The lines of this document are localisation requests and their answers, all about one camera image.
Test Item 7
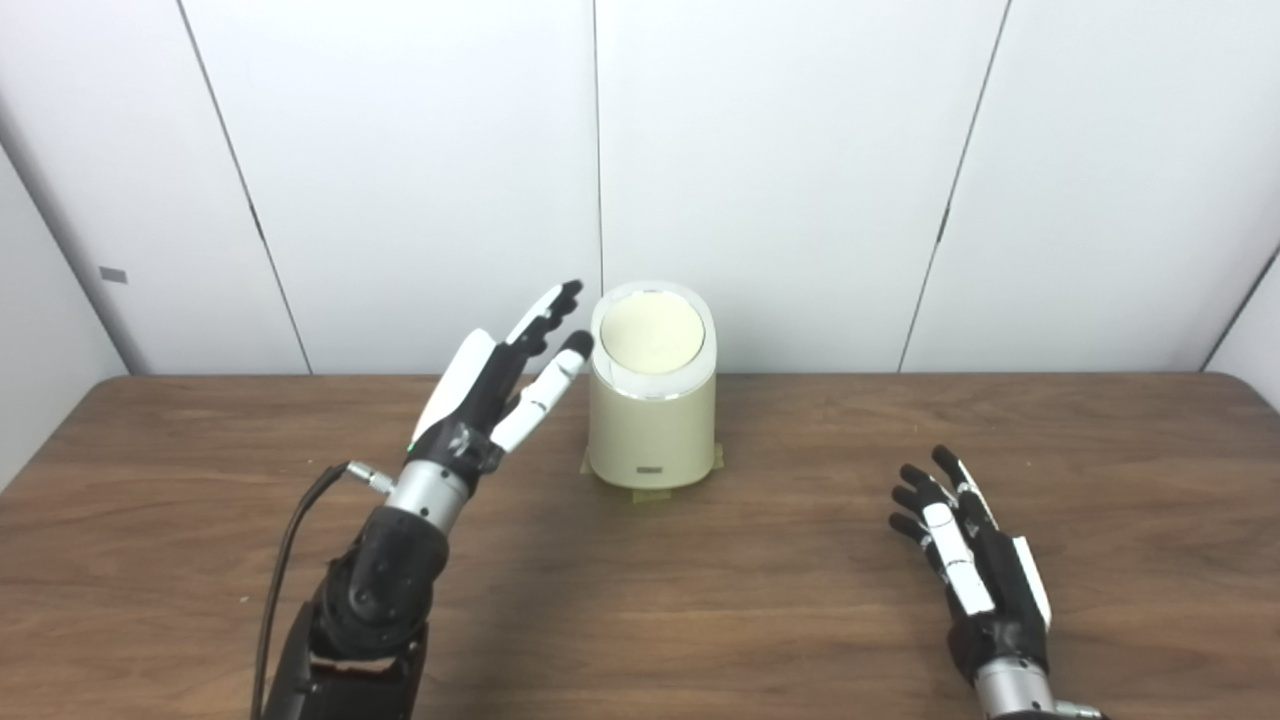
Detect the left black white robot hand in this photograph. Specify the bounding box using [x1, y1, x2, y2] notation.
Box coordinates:
[404, 280, 595, 493]

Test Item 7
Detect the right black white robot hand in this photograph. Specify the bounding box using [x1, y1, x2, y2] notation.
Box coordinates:
[888, 445, 1054, 687]

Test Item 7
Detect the cream-colored bin body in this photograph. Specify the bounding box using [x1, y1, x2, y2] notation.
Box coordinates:
[587, 282, 718, 491]

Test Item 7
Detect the cream round bin lid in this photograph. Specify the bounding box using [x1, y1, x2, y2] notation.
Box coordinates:
[599, 291, 707, 377]

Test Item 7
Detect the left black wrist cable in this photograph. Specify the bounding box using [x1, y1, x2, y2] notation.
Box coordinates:
[249, 459, 397, 720]

